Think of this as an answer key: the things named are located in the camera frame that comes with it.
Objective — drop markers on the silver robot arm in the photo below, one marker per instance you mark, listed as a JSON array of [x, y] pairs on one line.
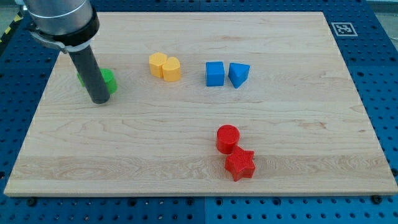
[[64, 25]]

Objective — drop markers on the yellow heart block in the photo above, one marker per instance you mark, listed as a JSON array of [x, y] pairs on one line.
[[171, 70]]

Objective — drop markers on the wooden board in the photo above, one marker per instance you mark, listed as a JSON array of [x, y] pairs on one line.
[[299, 111]]

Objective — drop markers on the red cylinder block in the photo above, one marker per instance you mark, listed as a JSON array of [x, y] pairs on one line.
[[227, 138]]

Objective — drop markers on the blue cube block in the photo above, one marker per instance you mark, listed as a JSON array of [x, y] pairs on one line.
[[215, 74]]

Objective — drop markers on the blue triangle block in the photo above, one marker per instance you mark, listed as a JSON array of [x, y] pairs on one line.
[[238, 73]]

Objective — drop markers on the red star block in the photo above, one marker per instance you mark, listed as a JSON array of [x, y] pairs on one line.
[[240, 163]]

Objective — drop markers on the yellow hexagon block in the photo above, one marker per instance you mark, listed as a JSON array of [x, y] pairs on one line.
[[156, 62]]

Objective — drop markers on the green block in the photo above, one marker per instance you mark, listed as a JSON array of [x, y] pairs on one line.
[[108, 77]]

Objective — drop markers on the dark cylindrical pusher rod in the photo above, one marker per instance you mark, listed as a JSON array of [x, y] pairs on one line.
[[90, 74]]

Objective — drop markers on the white fiducial marker tag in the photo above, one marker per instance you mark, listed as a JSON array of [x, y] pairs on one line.
[[344, 29]]

